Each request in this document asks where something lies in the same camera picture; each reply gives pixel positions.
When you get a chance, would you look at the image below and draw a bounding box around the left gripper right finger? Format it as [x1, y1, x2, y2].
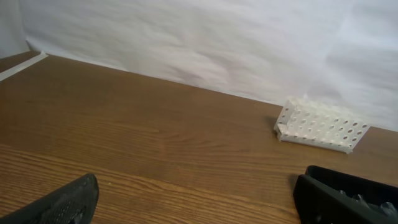
[292, 174, 398, 224]

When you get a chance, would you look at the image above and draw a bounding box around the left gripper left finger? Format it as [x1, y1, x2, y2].
[0, 173, 100, 224]

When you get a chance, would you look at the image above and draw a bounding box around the black tray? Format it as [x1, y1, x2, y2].
[305, 164, 398, 218]

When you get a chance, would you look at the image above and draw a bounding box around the white test tube rack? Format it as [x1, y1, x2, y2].
[273, 96, 371, 155]

